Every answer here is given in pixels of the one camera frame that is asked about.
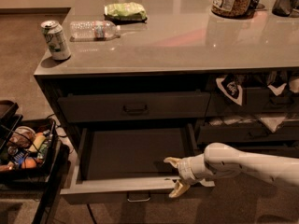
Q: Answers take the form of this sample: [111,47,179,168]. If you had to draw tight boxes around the green snack bag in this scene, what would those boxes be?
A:
[104,2,147,21]

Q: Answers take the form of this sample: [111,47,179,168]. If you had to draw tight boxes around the dark glass container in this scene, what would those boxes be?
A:
[272,0,298,17]

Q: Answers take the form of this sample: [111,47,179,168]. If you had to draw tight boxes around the grey drawer cabinet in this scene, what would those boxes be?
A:
[35,0,299,143]

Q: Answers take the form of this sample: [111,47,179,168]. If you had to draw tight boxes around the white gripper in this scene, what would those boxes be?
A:
[164,154,215,198]

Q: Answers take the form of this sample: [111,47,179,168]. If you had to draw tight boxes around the grey drawer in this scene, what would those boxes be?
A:
[235,146,299,158]
[60,123,216,205]
[58,91,210,123]
[206,87,299,117]
[197,122,299,144]

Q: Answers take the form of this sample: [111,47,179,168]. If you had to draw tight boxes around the black floor cable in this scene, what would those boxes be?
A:
[86,203,98,224]

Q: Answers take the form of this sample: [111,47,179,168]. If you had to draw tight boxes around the white paper in drawer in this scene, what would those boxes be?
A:
[207,114,286,133]

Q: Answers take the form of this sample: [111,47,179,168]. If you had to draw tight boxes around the black bin of items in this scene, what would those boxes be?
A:
[0,119,58,183]

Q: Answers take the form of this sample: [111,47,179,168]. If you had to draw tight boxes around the orange fruit in bin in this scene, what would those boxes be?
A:
[21,157,37,169]

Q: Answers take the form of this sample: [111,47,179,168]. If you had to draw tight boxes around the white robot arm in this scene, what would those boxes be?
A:
[164,143,299,198]

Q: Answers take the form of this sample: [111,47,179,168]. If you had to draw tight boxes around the yellow bottle in bin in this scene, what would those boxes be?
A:
[29,133,46,152]

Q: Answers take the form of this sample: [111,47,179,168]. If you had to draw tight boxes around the clear plastic water bottle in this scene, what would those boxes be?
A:
[70,21,121,41]

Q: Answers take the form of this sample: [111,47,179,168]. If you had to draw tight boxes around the black empty tray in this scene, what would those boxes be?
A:
[0,100,22,132]

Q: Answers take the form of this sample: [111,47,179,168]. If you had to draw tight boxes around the large jar of nuts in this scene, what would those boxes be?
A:
[211,0,250,18]

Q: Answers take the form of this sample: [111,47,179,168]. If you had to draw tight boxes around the green white soda can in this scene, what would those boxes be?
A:
[41,21,71,61]

